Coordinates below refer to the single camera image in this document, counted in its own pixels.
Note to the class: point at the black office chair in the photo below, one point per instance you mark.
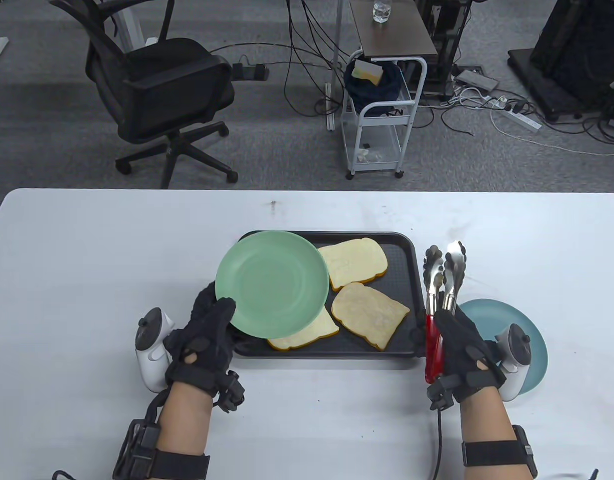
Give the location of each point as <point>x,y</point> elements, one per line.
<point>162,85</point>

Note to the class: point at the grey flat box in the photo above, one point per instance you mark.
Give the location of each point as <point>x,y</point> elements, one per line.
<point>476,79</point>

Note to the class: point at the green plate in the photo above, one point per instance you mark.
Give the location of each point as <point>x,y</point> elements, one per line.
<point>272,285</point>

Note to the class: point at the white rolling cart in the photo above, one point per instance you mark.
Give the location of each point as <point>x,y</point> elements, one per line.
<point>360,120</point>

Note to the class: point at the black metal rack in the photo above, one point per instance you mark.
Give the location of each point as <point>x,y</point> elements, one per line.
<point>446,45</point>

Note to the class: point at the white crumpled wrapper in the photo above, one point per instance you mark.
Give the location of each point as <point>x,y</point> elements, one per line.
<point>369,155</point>

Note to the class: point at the black equipment stand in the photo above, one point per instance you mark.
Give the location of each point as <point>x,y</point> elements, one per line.
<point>576,50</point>

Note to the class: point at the toast slice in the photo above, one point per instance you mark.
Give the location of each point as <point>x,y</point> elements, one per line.
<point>369,315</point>
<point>356,262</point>
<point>311,335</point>

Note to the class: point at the dark blue cloth bag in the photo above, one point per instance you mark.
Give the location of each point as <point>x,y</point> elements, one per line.
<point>376,92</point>

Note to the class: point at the yellow sponge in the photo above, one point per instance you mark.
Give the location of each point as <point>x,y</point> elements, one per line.
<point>366,72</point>

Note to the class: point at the white desk leg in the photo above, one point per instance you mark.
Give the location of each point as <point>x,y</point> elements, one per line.
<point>129,20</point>

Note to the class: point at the white power strip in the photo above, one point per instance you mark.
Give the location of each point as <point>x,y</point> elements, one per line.
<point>524,120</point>

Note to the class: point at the black power adapter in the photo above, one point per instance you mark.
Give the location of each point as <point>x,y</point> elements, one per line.
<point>249,71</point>

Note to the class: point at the blue plate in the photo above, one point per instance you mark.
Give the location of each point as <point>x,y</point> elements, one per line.
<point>486,315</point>

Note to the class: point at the person's left hand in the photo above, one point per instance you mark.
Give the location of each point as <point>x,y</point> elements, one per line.
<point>202,345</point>

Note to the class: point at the white and grey controller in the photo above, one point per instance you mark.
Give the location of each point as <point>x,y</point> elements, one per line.
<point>516,350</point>
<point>149,360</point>

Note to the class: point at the person's left forearm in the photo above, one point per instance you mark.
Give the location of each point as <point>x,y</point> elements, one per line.
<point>184,425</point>

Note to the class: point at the black plastic tray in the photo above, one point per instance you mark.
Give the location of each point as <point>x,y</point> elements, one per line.
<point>396,270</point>

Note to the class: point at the person's right hand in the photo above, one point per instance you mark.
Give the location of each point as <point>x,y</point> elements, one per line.
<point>466,360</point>

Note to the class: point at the clear drinking glass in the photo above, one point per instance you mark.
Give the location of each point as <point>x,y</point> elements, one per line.
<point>380,12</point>

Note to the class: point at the wooden-top side table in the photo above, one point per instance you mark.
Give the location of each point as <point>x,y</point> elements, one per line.
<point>391,35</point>

